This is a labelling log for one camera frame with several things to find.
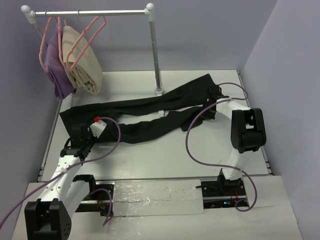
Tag black trousers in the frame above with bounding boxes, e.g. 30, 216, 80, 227
60, 74, 217, 144

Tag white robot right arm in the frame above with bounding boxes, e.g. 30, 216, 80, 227
202, 86, 267, 196

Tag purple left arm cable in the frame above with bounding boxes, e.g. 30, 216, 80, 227
0, 116, 122, 227

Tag empty pink hanger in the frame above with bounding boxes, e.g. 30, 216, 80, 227
66, 15, 108, 71

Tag pink hanger with beige trousers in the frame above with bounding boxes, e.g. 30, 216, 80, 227
56, 16, 67, 70

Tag purple folded cloth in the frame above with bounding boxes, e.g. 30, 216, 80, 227
44, 28, 75, 101

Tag silver tape patch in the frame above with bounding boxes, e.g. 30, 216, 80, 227
112, 179, 204, 217

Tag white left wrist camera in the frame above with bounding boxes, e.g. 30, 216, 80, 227
90, 120, 107, 139

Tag white cardboard cover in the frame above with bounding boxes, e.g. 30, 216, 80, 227
11, 174, 301, 240

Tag pink hanger with purple cloth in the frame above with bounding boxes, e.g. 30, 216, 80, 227
38, 17, 53, 73

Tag white metal clothes rack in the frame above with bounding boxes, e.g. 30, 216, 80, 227
20, 2, 165, 97

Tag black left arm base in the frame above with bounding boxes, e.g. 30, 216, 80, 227
75, 181, 115, 217

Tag beige folded trousers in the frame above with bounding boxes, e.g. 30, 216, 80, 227
62, 25, 103, 96

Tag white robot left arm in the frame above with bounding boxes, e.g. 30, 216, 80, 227
24, 123, 98, 240

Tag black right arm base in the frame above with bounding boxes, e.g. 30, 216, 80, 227
195, 179, 249, 209

